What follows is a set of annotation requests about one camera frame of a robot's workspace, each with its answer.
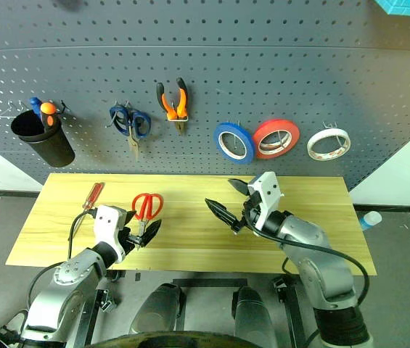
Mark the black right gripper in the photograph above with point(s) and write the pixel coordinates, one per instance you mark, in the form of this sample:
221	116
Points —
251	212

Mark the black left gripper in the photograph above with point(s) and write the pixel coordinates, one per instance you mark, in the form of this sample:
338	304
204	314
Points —
128	235

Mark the white tape roll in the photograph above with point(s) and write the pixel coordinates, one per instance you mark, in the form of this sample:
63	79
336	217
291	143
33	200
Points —
311	145

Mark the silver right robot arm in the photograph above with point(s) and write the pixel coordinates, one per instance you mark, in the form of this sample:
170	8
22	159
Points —
320	261

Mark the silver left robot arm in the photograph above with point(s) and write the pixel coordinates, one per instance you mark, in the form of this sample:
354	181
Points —
66	290

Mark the dark grey pegboard wall panel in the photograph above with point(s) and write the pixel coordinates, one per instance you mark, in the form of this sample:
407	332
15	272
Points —
226	54

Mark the blue tape roll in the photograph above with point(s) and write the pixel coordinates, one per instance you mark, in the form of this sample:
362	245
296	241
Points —
216	141

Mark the black table crossbar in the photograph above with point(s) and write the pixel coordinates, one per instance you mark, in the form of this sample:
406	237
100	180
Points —
210	282

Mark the red tape roll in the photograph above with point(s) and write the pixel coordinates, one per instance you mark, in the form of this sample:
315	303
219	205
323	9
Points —
273	125

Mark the dark rounded shape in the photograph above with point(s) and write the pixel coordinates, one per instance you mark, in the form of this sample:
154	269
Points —
253	315
157	311

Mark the black cup holder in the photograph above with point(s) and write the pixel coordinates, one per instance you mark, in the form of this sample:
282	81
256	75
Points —
50	148

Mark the dark round disc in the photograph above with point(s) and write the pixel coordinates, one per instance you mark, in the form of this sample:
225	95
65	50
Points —
175	340

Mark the double-prong metal peg hook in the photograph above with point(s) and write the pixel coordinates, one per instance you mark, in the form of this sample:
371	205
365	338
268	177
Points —
329	125

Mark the clear plastic bottle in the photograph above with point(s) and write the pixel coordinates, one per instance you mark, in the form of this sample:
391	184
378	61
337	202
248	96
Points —
371	219

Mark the black cup hook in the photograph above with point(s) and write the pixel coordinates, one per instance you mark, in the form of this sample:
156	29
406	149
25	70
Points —
65	107

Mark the orange and black screwdriver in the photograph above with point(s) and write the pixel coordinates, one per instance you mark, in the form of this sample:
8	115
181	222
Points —
48	108

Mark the blue brick-pattern foam block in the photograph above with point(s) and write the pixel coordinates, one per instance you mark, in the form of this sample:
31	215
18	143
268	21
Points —
408	7

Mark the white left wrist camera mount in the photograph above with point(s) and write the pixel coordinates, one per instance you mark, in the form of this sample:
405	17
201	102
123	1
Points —
106	224

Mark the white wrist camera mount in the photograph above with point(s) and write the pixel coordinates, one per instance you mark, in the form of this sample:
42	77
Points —
268	188
106	224

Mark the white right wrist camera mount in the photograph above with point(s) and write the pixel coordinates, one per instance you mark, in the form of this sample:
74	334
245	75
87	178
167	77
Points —
268	188

